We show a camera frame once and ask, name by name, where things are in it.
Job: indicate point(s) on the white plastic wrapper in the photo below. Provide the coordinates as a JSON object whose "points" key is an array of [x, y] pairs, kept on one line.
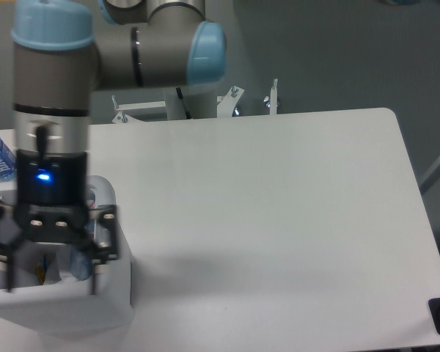
{"points": [[58, 270]]}

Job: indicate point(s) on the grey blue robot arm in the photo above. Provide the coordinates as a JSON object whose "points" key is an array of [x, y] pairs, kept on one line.
{"points": [[58, 64]]}

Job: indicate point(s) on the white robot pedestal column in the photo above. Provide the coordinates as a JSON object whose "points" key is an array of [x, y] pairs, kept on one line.
{"points": [[191, 102]]}

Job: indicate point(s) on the white pedestal base frame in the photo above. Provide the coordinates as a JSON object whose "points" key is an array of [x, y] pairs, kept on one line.
{"points": [[227, 106]]}

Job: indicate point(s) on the white trash can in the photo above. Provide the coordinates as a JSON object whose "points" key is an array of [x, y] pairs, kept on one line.
{"points": [[67, 306]]}

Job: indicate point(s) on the crushed clear plastic bottle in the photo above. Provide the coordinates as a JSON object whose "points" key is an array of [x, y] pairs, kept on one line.
{"points": [[84, 255]]}

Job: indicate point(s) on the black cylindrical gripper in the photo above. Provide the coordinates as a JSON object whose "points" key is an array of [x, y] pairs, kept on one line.
{"points": [[51, 208]]}

